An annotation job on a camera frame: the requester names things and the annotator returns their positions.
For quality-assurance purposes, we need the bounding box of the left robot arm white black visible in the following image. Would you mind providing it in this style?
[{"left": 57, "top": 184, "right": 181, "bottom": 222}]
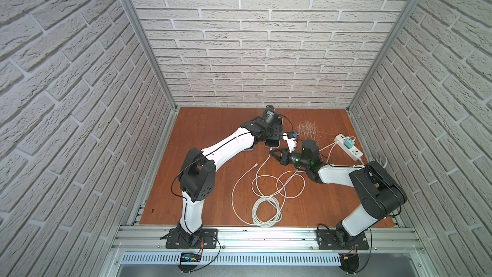
[{"left": 176, "top": 113, "right": 283, "bottom": 235}]

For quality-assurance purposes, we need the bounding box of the aluminium frame post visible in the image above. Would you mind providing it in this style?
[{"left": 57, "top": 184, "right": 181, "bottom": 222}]
[
  {"left": 120, "top": 0, "right": 178, "bottom": 112},
  {"left": 347, "top": 0, "right": 421, "bottom": 115}
]

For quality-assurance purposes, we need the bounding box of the white charging cable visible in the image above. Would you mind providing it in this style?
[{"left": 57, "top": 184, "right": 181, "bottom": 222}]
[
  {"left": 250, "top": 136, "right": 351, "bottom": 228},
  {"left": 231, "top": 163, "right": 274, "bottom": 227}
]

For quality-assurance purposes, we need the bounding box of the teal USB charger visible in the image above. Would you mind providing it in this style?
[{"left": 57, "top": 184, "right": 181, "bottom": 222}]
[{"left": 343, "top": 138, "right": 355, "bottom": 149}]

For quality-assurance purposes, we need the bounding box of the pink-cased smartphone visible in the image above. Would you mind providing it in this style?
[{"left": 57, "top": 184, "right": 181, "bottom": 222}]
[{"left": 265, "top": 135, "right": 282, "bottom": 148}]

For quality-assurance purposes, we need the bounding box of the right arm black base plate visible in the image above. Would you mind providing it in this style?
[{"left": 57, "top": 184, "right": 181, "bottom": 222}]
[{"left": 316, "top": 224, "right": 370, "bottom": 251}]

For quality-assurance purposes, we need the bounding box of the aluminium front rail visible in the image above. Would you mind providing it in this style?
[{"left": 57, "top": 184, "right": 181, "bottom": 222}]
[{"left": 110, "top": 226, "right": 426, "bottom": 253}]

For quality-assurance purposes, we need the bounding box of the right small circuit board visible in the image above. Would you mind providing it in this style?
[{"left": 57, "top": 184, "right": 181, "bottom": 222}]
[{"left": 339, "top": 253, "right": 360, "bottom": 274}]

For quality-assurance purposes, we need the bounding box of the aluminium frame post right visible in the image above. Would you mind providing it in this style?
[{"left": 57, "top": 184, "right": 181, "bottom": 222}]
[{"left": 347, "top": 0, "right": 421, "bottom": 115}]

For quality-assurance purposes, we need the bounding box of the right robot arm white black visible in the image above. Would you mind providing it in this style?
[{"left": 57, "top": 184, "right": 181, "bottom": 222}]
[{"left": 270, "top": 140, "right": 407, "bottom": 247}]

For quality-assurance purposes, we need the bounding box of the small circuit board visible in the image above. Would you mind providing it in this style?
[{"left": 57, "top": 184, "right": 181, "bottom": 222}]
[
  {"left": 339, "top": 253, "right": 360, "bottom": 274},
  {"left": 179, "top": 253, "right": 202, "bottom": 263}
]

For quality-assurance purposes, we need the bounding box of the white power strip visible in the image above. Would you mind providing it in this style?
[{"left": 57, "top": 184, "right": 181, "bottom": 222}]
[{"left": 334, "top": 134, "right": 363, "bottom": 161}]

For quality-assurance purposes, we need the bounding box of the aluminium frame post left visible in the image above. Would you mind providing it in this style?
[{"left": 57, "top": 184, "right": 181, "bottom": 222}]
[{"left": 120, "top": 0, "right": 178, "bottom": 112}]

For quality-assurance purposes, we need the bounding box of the left small circuit board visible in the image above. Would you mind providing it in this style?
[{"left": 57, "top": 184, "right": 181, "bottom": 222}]
[{"left": 179, "top": 253, "right": 202, "bottom": 263}]

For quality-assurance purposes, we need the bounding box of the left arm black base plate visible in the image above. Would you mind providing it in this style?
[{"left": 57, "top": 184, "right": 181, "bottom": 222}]
[{"left": 160, "top": 224, "right": 219, "bottom": 250}]

